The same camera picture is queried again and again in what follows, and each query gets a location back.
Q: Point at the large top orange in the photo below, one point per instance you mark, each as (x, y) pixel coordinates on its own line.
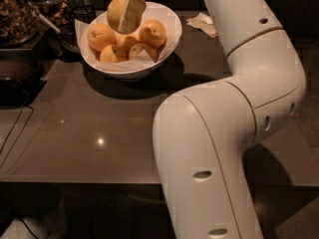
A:
(114, 13)

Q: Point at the white serving utensil handle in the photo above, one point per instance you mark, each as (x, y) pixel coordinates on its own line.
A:
(44, 20)

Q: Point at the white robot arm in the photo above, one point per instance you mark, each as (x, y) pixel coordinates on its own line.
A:
(201, 133)

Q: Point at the front left orange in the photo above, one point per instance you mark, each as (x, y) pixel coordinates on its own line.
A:
(113, 54)

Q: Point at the white ceramic bowl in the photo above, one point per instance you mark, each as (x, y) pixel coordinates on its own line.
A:
(164, 53)

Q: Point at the black wire cup holder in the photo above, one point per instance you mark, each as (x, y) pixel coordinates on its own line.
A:
(68, 39)

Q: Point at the front right orange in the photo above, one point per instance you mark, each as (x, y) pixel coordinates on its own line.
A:
(143, 52)

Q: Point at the dark appliance with tray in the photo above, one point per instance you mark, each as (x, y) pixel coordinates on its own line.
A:
(20, 77)

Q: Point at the folded paper napkins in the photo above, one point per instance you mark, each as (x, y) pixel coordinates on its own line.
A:
(203, 23)

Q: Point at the hidden centre orange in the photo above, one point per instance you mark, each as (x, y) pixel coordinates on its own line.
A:
(127, 41)

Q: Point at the white paper bowl liner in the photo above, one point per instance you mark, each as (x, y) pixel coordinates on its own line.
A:
(124, 67)

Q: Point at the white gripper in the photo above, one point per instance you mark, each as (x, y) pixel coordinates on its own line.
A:
(132, 16)

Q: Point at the glass jar of dried snacks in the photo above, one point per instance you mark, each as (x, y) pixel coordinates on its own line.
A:
(17, 23)

